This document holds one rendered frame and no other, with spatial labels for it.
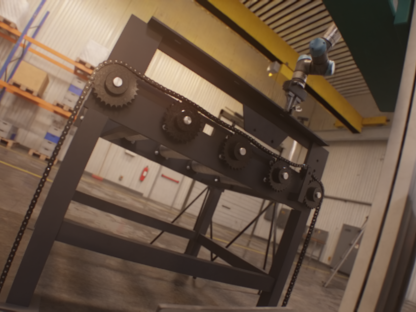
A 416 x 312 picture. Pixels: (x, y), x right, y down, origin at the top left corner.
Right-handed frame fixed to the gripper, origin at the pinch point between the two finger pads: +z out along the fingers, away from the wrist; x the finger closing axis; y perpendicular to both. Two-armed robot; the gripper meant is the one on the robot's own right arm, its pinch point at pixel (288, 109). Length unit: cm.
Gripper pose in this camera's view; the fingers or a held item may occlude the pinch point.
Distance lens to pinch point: 138.4
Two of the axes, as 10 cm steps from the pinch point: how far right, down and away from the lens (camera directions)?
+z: -3.7, 9.2, -1.5
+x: 8.0, 3.9, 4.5
